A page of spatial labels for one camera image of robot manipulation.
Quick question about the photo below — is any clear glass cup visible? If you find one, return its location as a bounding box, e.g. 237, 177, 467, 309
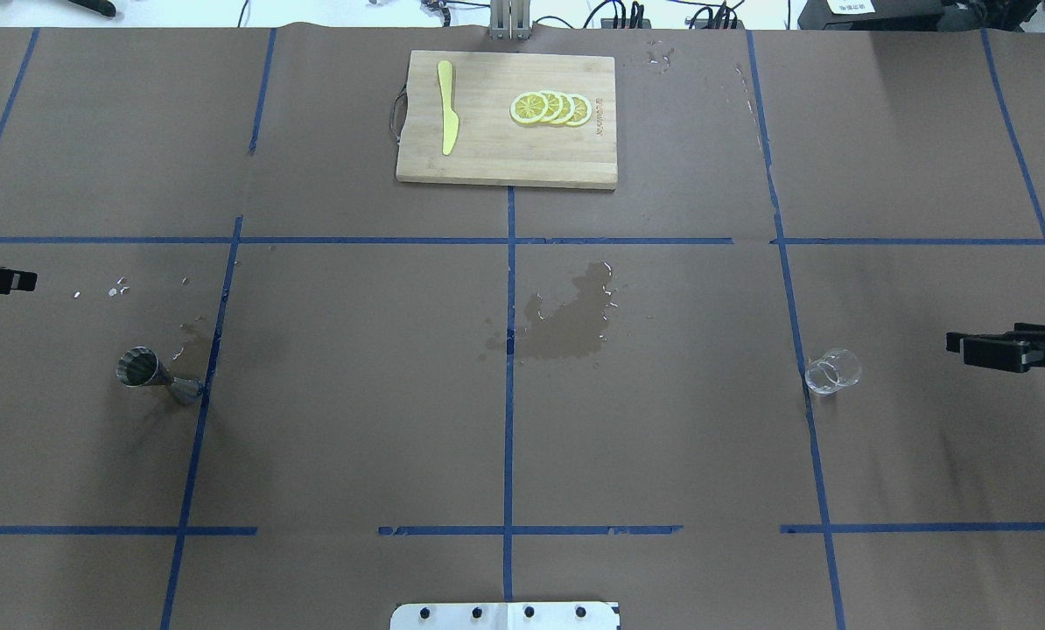
803, 347, 863, 396

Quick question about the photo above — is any steel jigger measuring cup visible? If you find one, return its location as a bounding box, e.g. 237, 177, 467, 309
116, 346, 204, 404

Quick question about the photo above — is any back lemon slice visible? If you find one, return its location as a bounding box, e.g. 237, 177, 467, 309
564, 94, 593, 129

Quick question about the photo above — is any lemon slice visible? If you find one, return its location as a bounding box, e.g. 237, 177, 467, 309
551, 93, 576, 125
540, 89, 565, 124
509, 91, 548, 125
564, 94, 593, 129

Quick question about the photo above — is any yellow plastic knife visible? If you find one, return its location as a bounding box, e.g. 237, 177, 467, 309
436, 59, 459, 156

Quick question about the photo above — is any wooden cutting board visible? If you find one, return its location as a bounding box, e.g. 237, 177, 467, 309
396, 49, 619, 190

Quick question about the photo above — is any front lemon slice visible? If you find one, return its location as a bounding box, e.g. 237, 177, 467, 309
509, 91, 548, 125

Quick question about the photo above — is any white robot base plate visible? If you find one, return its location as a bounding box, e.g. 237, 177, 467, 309
388, 601, 621, 629

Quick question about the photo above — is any aluminium frame post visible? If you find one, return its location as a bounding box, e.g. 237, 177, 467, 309
487, 0, 533, 40

